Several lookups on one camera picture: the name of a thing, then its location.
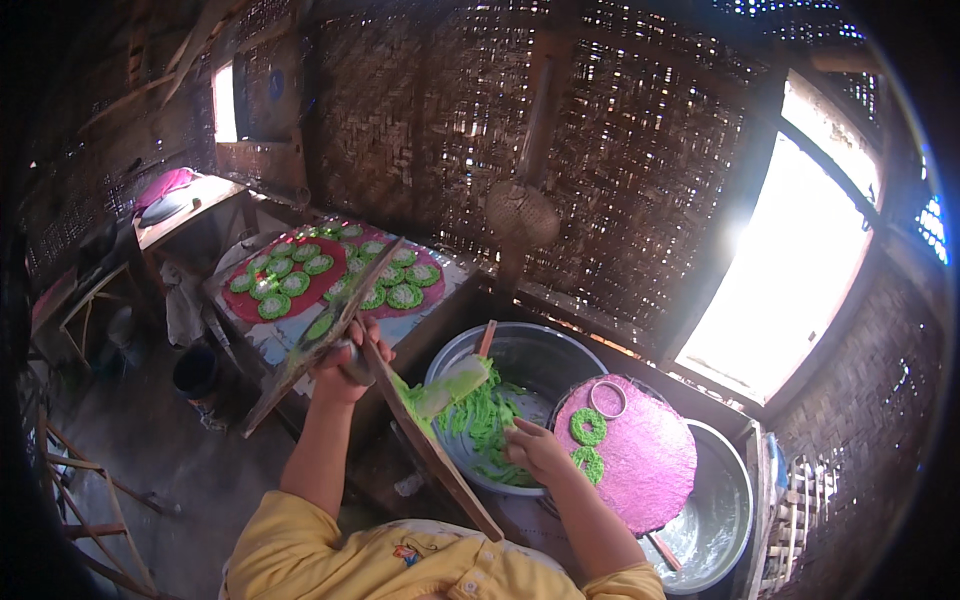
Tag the person's right hand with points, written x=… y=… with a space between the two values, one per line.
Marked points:
x=544 y=457

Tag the person's left hand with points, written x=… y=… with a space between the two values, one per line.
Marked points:
x=337 y=379

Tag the person's right fingers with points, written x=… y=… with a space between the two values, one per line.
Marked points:
x=525 y=429

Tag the person's left fingers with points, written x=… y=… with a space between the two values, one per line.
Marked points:
x=379 y=349

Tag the metal press cylinder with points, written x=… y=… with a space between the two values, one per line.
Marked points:
x=358 y=369

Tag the heap of green noodles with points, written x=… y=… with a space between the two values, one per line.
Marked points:
x=480 y=427

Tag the wooden press lever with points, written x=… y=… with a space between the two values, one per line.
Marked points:
x=337 y=315

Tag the group of green noodle rings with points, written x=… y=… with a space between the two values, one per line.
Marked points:
x=405 y=296

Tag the large metal basin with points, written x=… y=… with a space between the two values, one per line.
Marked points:
x=540 y=352

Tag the pink round tray with rings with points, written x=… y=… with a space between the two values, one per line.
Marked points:
x=435 y=292

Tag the extruded pale green noodle strands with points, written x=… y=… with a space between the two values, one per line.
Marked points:
x=450 y=386

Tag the wooden press base board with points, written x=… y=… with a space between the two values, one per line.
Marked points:
x=442 y=465

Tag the short wooden stick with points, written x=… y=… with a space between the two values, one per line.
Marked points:
x=487 y=339

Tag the pink round woven tray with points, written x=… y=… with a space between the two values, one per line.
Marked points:
x=652 y=465

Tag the red round tray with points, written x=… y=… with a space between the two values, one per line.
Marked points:
x=244 y=307

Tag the black bucket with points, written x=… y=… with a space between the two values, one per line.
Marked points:
x=195 y=371

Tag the wooden stick under tray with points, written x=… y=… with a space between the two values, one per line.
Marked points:
x=664 y=552

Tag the hanging woven bamboo strainer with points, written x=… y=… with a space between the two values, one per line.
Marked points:
x=521 y=214

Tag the white hanging cloth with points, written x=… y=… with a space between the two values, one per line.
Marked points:
x=184 y=304

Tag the metal basin with water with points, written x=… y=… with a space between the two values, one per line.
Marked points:
x=712 y=517

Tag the person's body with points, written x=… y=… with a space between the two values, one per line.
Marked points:
x=360 y=562

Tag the wooden table with pans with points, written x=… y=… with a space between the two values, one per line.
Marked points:
x=187 y=206

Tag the blue plastic bag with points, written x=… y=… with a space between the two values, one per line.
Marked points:
x=778 y=465

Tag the wooden slatted rack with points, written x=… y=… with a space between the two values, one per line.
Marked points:
x=799 y=517

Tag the wooden stool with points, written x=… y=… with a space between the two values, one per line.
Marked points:
x=90 y=300

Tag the large window opening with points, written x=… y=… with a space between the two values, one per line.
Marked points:
x=787 y=262

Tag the wooden ladder frame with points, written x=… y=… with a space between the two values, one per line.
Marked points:
x=112 y=495

